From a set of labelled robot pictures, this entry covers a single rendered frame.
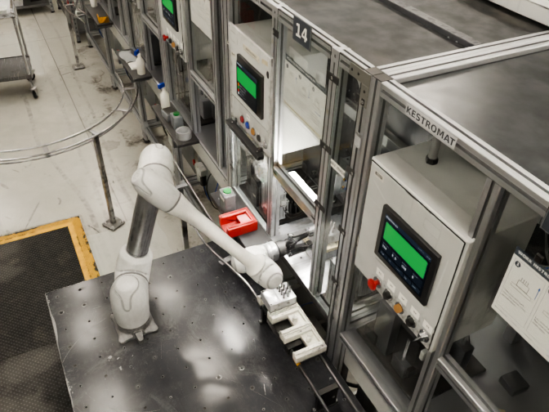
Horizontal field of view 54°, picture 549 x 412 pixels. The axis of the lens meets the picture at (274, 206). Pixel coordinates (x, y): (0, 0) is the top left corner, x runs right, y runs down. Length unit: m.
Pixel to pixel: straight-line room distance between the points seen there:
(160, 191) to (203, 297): 0.79
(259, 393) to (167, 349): 0.47
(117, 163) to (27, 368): 2.05
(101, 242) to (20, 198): 0.90
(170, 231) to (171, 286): 1.36
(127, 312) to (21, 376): 1.15
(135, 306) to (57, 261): 1.65
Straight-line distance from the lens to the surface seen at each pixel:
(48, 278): 3.94
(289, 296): 2.38
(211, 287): 2.75
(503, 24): 2.20
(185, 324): 2.61
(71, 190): 4.66
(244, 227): 2.65
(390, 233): 1.66
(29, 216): 4.51
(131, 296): 2.44
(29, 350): 3.58
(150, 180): 2.08
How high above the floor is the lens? 2.71
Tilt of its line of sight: 39 degrees down
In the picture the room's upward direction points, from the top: 2 degrees clockwise
